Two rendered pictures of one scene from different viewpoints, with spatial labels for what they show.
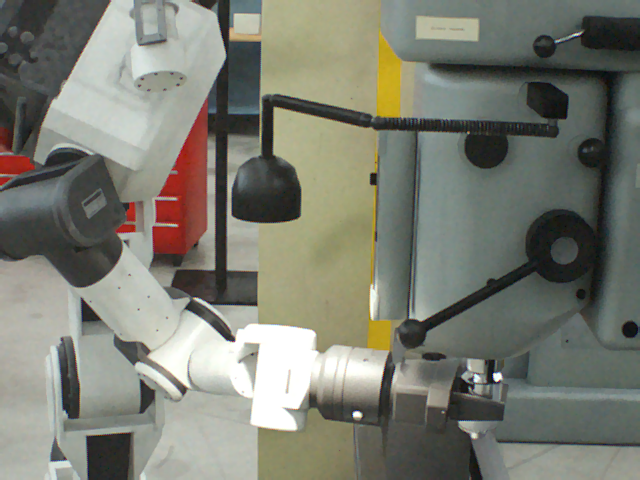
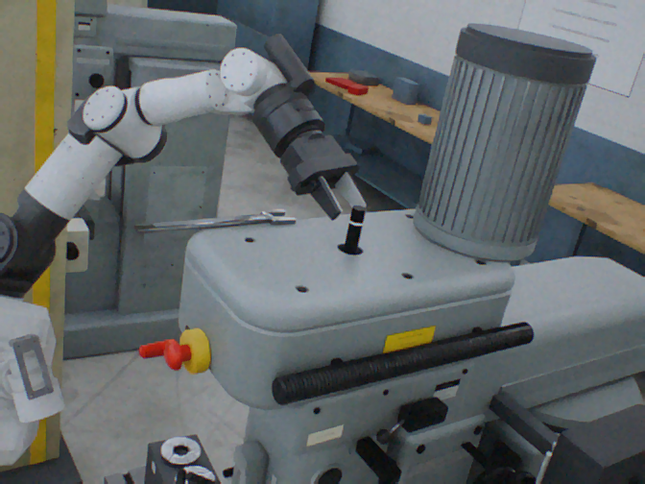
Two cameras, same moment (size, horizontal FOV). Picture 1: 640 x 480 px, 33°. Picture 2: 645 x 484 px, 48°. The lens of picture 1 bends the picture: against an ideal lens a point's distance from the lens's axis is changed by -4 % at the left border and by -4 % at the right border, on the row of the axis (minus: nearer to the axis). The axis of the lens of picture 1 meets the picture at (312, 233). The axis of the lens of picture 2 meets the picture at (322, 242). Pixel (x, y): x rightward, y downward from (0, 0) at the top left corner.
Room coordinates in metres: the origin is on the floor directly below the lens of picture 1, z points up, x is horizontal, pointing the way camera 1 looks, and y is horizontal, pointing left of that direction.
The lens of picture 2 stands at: (0.44, 0.41, 2.32)
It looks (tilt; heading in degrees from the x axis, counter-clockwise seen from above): 24 degrees down; 323
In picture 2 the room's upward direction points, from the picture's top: 11 degrees clockwise
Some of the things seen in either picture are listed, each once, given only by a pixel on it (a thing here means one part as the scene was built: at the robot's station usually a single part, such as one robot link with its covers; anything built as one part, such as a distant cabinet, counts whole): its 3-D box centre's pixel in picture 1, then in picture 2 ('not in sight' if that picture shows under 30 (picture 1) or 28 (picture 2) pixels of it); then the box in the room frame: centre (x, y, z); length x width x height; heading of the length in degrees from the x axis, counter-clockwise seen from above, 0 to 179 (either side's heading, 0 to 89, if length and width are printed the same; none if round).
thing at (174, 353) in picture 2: not in sight; (179, 353); (1.17, 0.06, 1.76); 0.04 x 0.03 x 0.04; 0
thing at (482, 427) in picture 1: (479, 405); not in sight; (1.17, -0.20, 1.23); 0.05 x 0.05 x 0.06
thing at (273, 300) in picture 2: not in sight; (347, 295); (1.17, -0.21, 1.81); 0.47 x 0.26 x 0.16; 90
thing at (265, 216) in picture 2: not in sight; (217, 222); (1.29, -0.04, 1.89); 0.24 x 0.04 x 0.01; 90
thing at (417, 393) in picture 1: (401, 392); not in sight; (1.19, -0.11, 1.24); 0.13 x 0.12 x 0.10; 167
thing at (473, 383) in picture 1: (482, 379); not in sight; (1.17, -0.20, 1.26); 0.05 x 0.05 x 0.01
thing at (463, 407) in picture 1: (476, 410); not in sight; (1.14, -0.19, 1.24); 0.06 x 0.02 x 0.03; 77
